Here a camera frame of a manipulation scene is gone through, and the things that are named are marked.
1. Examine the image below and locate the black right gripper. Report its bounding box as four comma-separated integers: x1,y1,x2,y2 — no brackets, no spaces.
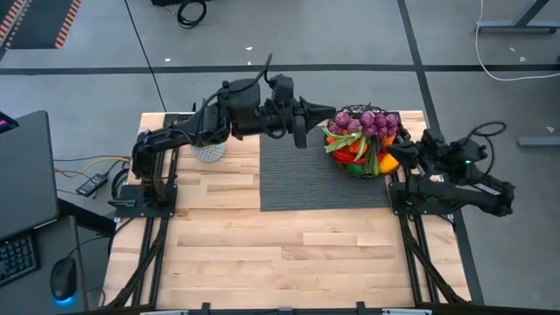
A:
386,129,448,177

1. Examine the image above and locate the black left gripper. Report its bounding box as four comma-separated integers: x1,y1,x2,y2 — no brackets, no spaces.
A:
256,96,337,150

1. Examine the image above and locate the yellow bell pepper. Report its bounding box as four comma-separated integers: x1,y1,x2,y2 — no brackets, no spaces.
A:
378,152,400,175

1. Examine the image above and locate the pale green leek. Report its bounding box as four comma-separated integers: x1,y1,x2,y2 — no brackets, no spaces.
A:
322,125,371,154

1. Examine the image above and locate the dark wire basket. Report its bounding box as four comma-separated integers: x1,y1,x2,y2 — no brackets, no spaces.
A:
322,103,403,179

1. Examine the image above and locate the dark green scallion bunch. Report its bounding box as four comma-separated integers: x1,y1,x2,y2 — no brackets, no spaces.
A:
365,137,382,177

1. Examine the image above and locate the red bell pepper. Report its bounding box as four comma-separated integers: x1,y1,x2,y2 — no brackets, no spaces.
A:
332,150,368,165

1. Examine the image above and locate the grey woven placemat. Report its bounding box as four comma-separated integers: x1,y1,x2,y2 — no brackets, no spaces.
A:
258,120,392,213

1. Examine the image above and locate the white patterned plant pot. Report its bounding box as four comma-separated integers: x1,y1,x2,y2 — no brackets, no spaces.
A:
191,140,228,165

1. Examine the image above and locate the grey metal desk foot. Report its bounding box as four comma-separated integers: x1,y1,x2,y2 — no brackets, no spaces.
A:
475,0,560,34
518,136,560,148

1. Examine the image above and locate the black power adapter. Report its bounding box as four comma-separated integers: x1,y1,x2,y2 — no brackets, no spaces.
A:
74,172,109,198

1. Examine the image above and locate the grey side desk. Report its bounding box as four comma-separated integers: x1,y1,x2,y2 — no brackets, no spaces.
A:
0,213,91,315

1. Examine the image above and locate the black orange-striped floor mat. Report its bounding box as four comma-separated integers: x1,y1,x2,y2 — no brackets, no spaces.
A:
0,0,83,50

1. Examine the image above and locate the grey closed laptop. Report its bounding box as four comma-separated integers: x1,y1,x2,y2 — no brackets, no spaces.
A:
0,109,60,241

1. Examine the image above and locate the black computer mouse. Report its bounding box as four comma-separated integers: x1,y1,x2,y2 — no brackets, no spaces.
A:
49,256,79,303

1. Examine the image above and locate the phone with red screen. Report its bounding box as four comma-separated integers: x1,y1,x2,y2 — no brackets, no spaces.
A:
0,111,20,135

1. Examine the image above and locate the black keyboard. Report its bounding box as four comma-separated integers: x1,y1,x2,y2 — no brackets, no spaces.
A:
0,233,40,288

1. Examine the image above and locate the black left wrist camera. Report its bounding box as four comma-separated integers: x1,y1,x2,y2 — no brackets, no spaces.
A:
267,73,296,105

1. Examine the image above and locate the coiled black floor cable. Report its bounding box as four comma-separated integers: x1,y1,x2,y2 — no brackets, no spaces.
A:
176,0,208,30

